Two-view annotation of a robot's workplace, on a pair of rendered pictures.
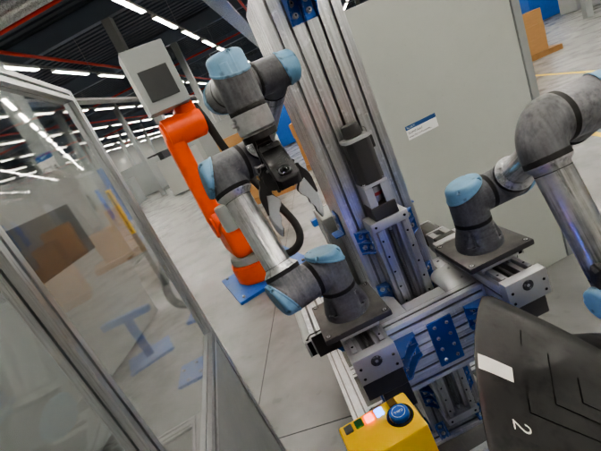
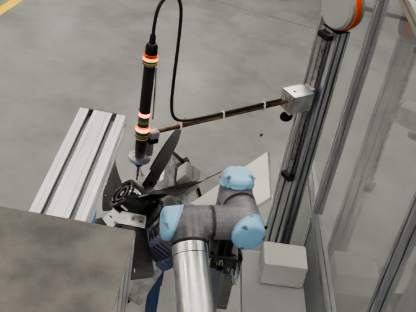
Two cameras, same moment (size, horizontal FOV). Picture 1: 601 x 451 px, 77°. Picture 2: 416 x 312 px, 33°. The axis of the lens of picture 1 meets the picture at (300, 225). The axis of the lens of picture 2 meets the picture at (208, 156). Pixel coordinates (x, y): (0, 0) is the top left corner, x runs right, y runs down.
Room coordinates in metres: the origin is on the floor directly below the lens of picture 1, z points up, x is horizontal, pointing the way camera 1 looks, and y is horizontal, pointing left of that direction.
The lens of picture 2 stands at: (2.03, -0.02, 2.76)
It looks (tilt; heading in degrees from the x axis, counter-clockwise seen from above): 35 degrees down; 183
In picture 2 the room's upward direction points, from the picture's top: 10 degrees clockwise
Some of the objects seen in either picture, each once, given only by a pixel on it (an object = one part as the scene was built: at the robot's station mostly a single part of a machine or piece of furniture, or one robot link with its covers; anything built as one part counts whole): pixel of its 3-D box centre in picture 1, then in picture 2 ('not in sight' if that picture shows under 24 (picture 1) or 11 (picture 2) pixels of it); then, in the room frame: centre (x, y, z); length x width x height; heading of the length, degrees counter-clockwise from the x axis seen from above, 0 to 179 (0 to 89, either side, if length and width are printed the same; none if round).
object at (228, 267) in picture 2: (271, 160); (223, 244); (0.77, 0.00, 1.62); 0.09 x 0.08 x 0.12; 6
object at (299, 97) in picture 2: not in sight; (298, 98); (-0.15, 0.16, 1.54); 0.10 x 0.07 x 0.08; 131
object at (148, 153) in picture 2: not in sight; (143, 145); (0.26, -0.30, 1.50); 0.09 x 0.07 x 0.10; 131
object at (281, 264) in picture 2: not in sight; (282, 261); (0.01, 0.24, 0.92); 0.17 x 0.16 x 0.11; 96
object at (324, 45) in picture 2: not in sight; (305, 109); (-0.18, 0.20, 1.48); 0.05 x 0.03 x 0.62; 41
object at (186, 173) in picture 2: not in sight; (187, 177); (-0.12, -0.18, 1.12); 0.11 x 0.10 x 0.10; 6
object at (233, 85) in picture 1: (234, 82); (235, 192); (0.76, 0.00, 1.78); 0.09 x 0.08 x 0.11; 19
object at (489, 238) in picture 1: (476, 230); not in sight; (1.11, -0.52, 1.09); 0.15 x 0.15 x 0.10
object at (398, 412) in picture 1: (399, 413); not in sight; (0.59, -0.02, 1.08); 0.04 x 0.04 x 0.02
